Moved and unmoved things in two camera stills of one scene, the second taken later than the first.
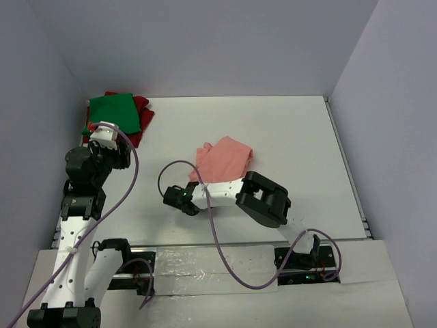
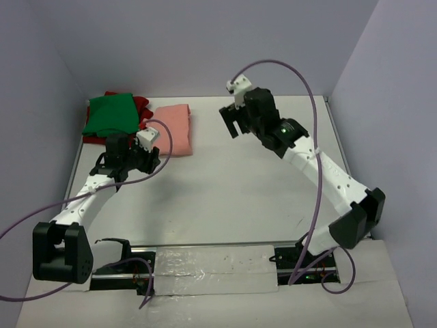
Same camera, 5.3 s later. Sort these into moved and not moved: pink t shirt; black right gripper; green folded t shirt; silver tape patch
Moved: black right gripper; pink t shirt
Not moved: green folded t shirt; silver tape patch
